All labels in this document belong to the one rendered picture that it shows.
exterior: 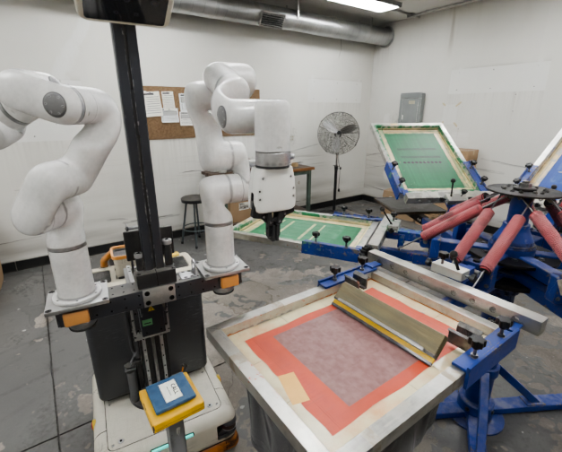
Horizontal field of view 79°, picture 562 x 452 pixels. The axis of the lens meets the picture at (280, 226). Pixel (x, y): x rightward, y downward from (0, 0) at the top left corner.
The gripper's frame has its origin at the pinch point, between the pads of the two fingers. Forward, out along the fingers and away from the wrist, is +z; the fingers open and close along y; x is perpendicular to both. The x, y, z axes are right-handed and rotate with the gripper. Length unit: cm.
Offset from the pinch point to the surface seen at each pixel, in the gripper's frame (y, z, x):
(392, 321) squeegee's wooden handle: -43, 38, 1
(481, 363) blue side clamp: -50, 39, 26
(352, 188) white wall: -390, 115, -425
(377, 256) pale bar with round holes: -71, 35, -36
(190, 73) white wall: -88, -68, -392
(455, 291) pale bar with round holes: -78, 38, -2
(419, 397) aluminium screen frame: -27, 39, 25
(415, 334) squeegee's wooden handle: -44, 38, 9
